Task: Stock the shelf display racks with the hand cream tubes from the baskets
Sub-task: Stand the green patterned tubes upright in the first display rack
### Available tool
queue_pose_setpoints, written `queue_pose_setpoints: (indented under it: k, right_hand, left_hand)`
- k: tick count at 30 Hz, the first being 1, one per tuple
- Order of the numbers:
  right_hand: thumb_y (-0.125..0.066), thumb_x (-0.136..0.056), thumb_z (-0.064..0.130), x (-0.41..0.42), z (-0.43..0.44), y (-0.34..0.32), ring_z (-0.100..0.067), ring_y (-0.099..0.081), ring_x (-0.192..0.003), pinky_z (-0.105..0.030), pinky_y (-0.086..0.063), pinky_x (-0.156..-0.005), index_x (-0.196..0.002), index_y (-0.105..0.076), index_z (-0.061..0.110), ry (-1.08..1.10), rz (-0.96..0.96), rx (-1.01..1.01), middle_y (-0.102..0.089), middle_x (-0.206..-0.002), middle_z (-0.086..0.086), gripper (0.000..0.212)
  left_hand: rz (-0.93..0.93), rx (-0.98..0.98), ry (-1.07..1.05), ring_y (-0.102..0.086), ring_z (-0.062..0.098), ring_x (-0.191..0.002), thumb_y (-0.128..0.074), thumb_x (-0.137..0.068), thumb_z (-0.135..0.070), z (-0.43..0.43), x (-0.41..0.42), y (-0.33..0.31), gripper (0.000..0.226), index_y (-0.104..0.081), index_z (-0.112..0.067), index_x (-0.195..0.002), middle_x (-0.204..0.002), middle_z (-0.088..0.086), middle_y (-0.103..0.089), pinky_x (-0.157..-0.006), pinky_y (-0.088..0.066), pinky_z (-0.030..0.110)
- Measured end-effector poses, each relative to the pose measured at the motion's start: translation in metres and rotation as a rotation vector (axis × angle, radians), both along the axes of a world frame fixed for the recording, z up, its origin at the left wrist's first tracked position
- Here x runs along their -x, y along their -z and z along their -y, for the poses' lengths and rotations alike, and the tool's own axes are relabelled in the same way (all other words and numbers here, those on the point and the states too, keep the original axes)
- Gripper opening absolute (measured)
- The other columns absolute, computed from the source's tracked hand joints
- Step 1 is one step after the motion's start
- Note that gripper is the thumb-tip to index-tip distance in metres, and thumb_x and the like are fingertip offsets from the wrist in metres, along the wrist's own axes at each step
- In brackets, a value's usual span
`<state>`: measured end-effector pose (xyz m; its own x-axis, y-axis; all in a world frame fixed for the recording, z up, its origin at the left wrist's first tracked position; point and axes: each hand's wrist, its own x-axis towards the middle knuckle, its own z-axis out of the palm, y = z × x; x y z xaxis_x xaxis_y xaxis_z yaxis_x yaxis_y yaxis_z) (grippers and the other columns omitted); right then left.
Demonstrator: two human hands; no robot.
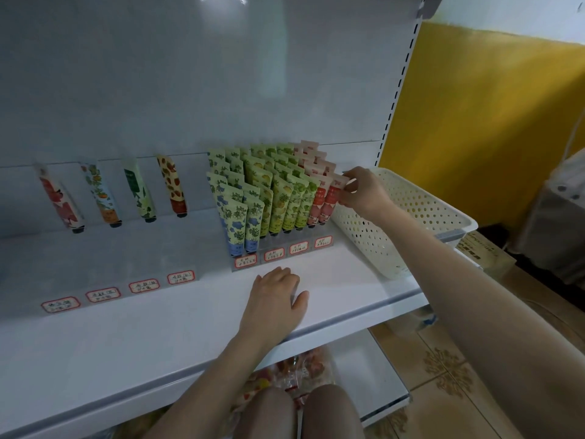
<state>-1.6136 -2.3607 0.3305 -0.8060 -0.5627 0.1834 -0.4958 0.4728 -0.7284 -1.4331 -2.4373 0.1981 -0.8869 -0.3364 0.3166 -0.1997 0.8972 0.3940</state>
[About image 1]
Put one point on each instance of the person's right forearm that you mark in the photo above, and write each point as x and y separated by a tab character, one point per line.
484	315

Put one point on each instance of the clear divider tray with labels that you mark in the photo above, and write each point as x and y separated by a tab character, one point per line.
60	304

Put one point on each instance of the pile of snack packets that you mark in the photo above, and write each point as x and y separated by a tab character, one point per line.
292	370

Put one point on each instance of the row of hand cream tubes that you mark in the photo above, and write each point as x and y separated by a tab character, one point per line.
172	183

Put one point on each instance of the person's right leg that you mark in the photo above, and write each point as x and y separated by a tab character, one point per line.
331	414

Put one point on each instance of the cluster of green bottles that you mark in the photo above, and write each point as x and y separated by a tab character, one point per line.
426	317

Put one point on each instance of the white metal shelf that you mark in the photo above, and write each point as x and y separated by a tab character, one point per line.
119	343

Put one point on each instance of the person's left leg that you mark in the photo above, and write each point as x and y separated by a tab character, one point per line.
265	416

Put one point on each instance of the white perforated plastic basket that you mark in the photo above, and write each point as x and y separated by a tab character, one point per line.
366	242

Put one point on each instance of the small brown cardboard box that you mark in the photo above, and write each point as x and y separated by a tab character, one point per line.
484	253

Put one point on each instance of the person's right hand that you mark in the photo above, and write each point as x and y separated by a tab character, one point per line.
367	196

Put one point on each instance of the person's leg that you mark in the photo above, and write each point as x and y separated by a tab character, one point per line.
331	414
265	416

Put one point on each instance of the person's left forearm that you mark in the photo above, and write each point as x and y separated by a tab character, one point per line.
210	393

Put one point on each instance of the person's left hand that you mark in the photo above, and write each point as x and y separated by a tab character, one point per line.
272	311

